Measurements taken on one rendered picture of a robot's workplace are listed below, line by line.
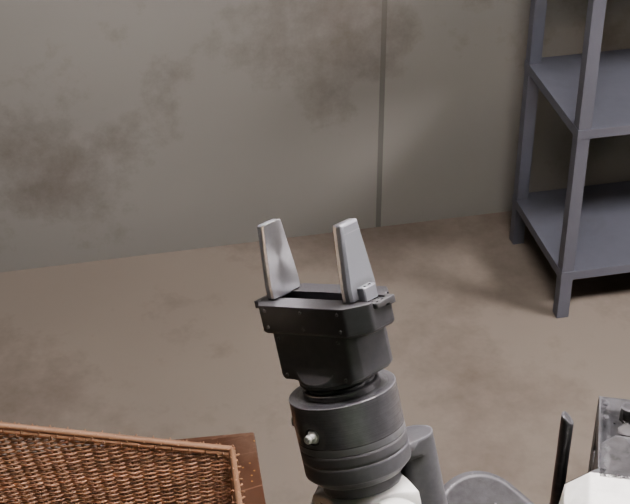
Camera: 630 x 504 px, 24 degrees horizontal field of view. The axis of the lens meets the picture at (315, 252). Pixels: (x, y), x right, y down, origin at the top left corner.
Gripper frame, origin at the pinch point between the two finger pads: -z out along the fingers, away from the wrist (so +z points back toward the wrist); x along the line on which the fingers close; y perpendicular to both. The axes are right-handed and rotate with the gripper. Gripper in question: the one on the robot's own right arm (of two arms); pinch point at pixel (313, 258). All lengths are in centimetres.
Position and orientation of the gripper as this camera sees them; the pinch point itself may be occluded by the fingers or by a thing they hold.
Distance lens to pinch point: 114.4
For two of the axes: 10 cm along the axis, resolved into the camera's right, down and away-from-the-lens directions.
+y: -6.5, 3.1, -6.9
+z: 2.1, 9.5, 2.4
